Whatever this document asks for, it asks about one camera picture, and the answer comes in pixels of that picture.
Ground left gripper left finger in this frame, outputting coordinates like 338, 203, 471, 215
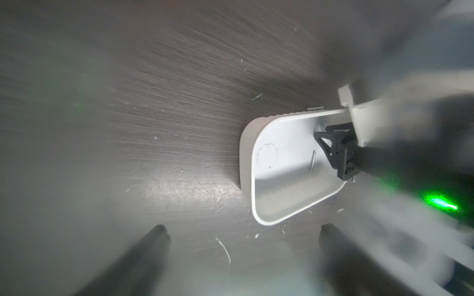
75, 224, 171, 296

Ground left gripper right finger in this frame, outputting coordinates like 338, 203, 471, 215
318, 224, 418, 296

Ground white plastic storage tray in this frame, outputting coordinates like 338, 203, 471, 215
239, 109, 351, 226

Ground silver screw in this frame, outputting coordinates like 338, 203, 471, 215
309, 150, 317, 171

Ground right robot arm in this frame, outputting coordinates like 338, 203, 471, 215
318, 120, 474, 296

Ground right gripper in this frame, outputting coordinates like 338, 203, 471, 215
313, 121, 474, 223

